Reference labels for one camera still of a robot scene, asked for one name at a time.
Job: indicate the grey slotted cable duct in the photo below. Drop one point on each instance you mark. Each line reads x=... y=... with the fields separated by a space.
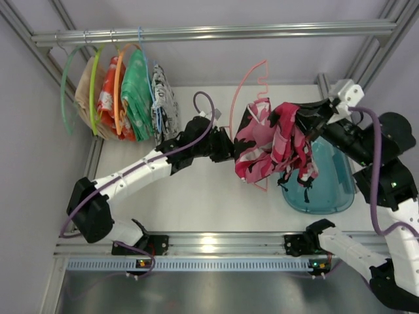
x=190 y=264

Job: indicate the black white patterned garment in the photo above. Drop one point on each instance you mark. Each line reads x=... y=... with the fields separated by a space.
x=165 y=109

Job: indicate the green patterned garment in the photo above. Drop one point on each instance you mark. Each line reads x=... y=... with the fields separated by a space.
x=135 y=92

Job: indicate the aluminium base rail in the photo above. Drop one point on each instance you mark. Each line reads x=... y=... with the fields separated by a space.
x=187 y=245

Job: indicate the aluminium hanging rail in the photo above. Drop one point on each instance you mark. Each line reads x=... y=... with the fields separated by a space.
x=354 y=28

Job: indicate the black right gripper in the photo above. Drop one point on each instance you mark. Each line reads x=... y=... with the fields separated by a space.
x=314 y=115

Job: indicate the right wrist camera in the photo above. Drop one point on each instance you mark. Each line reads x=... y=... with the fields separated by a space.
x=347 y=94

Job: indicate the blue plastic hanger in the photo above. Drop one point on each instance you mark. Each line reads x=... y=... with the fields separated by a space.
x=148 y=75

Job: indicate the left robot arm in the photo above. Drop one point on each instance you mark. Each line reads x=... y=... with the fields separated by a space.
x=93 y=203

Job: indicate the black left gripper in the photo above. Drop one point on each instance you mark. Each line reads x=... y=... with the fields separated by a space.
x=221 y=144

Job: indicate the orange patterned garment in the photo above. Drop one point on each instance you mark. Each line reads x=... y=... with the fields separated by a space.
x=105 y=105

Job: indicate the pink camouflage trousers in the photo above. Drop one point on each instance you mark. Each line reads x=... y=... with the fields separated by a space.
x=269 y=141

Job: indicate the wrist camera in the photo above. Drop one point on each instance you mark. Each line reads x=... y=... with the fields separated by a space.
x=347 y=94
x=209 y=115

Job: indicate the teal plastic bin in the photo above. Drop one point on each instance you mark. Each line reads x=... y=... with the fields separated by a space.
x=332 y=191

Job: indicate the orange plastic hanger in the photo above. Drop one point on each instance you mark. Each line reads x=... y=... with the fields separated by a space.
x=119 y=110

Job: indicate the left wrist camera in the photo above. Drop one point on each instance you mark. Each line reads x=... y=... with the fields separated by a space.
x=209 y=115

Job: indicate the pink plastic hanger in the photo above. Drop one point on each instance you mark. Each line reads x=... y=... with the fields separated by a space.
x=260 y=81

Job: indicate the beige garment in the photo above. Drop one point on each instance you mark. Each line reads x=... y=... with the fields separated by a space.
x=82 y=97

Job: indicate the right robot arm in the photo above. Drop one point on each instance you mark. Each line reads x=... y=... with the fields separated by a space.
x=388 y=188

